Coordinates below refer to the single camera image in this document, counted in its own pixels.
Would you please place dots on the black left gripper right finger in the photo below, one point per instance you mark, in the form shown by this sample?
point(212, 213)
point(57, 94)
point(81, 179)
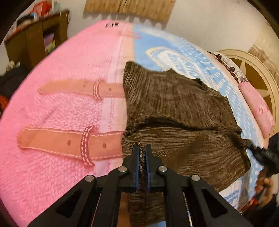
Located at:
point(189, 200)

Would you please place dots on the brown striped knit sweater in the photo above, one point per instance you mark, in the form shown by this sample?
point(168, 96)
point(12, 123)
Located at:
point(189, 125)

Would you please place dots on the red gift box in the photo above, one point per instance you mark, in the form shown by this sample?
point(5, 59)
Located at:
point(42, 8)

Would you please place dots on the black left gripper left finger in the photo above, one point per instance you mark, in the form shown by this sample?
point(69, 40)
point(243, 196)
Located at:
point(94, 201)

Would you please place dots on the pink pillow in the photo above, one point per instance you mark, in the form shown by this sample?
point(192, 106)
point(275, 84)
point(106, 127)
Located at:
point(258, 106)

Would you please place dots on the black bag on floor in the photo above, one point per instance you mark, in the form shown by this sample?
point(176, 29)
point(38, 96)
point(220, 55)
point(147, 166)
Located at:
point(11, 80)

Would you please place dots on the brown wooden desk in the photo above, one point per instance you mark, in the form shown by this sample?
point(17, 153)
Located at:
point(27, 45)

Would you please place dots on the beige patterned curtain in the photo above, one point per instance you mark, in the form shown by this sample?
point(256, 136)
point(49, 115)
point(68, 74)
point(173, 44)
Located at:
point(158, 10)

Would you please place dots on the pink and blue blanket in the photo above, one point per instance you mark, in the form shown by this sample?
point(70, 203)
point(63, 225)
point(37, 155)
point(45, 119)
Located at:
point(34, 174)

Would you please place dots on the cream wooden headboard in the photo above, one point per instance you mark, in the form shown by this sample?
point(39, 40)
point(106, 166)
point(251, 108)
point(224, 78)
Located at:
point(260, 77)

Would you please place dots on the person's right hand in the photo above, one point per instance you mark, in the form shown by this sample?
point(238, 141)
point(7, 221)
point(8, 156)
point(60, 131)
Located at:
point(264, 189)

